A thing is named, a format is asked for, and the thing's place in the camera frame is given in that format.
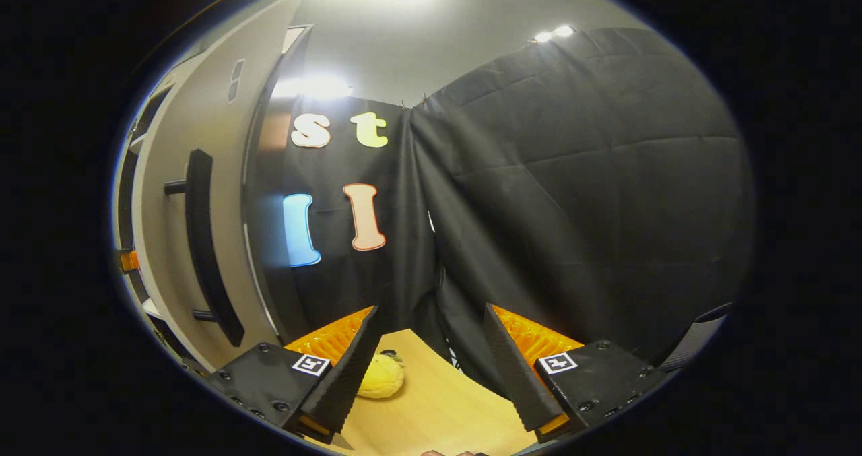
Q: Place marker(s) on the yellow plush toy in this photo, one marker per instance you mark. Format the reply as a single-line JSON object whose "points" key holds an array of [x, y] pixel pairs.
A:
{"points": [[380, 378]]}

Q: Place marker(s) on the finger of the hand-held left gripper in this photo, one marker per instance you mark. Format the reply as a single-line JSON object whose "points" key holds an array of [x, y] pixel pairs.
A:
{"points": [[128, 261]]}

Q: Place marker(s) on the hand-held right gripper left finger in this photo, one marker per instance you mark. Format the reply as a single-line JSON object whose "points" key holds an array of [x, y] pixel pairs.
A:
{"points": [[350, 375]]}

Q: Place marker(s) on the black backdrop cloth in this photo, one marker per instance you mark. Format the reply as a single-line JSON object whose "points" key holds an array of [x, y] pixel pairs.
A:
{"points": [[572, 207], [399, 207]]}

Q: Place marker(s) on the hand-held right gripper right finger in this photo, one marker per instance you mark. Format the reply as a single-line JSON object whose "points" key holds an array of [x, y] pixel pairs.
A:
{"points": [[515, 375]]}

